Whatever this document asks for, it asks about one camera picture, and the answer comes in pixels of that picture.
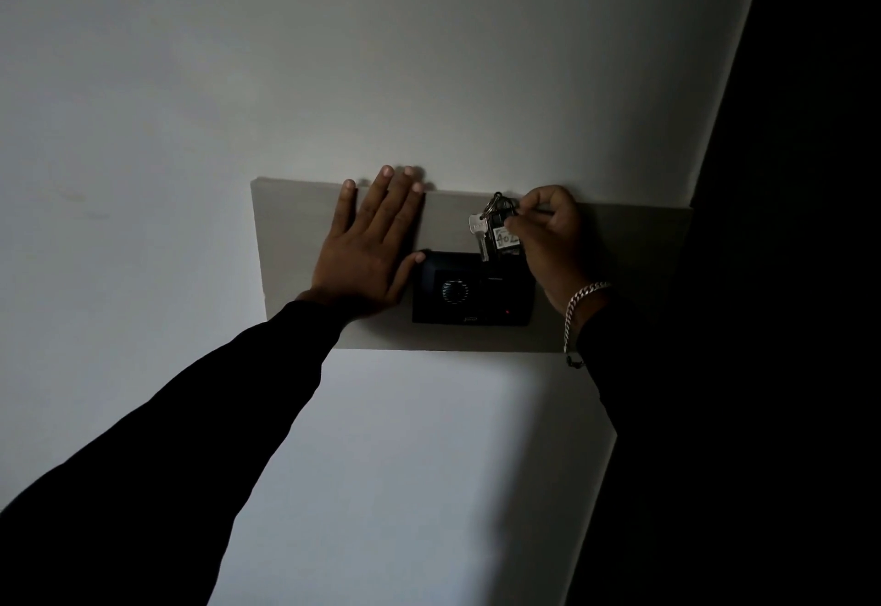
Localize black wall control unit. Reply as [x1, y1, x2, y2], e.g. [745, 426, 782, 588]
[411, 250, 537, 328]

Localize silver key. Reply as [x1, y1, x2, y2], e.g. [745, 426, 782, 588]
[468, 212, 491, 264]

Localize person's right forearm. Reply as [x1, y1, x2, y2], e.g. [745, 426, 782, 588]
[566, 309, 758, 606]

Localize black carabiner key ring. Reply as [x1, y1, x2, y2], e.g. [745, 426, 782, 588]
[481, 191, 519, 222]

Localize person's right hand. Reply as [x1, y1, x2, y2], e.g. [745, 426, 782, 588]
[504, 185, 613, 317]

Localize black key tag white label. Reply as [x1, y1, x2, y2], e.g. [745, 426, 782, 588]
[489, 224, 523, 259]

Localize silver chain bracelet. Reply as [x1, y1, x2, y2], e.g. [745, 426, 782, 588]
[562, 281, 613, 371]

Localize person's left forearm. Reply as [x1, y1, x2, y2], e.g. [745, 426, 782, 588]
[0, 296, 353, 606]

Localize grey wooden wall panel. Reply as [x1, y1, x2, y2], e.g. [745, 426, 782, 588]
[251, 176, 693, 356]

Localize person's left hand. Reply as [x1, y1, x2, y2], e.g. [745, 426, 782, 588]
[307, 165, 428, 321]

